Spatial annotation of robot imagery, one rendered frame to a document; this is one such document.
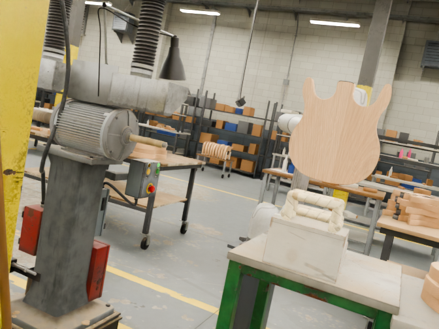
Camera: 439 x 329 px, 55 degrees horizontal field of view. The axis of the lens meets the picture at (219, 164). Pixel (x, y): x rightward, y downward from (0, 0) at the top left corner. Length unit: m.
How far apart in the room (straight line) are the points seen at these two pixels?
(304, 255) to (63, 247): 1.22
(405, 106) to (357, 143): 11.07
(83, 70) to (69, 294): 1.13
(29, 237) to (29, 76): 1.35
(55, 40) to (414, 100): 11.28
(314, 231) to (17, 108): 1.02
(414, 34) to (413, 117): 2.24
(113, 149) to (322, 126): 0.96
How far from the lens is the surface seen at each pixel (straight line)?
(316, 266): 1.59
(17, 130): 1.20
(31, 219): 2.39
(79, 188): 2.18
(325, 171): 1.75
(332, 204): 1.55
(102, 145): 2.05
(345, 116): 1.73
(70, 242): 2.26
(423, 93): 12.82
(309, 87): 1.75
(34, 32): 1.20
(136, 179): 2.31
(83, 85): 2.20
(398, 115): 12.75
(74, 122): 2.15
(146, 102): 1.87
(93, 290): 2.52
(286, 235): 1.58
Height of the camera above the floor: 1.41
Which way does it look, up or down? 6 degrees down
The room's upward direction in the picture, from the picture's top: 11 degrees clockwise
